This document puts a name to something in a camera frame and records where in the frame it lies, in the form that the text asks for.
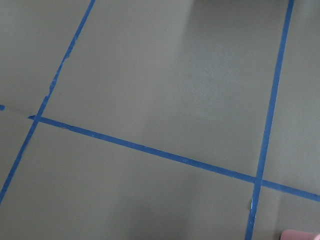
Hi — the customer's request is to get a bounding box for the pink plastic bin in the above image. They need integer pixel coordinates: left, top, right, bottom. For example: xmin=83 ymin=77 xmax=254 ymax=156
xmin=280 ymin=229 xmax=320 ymax=240

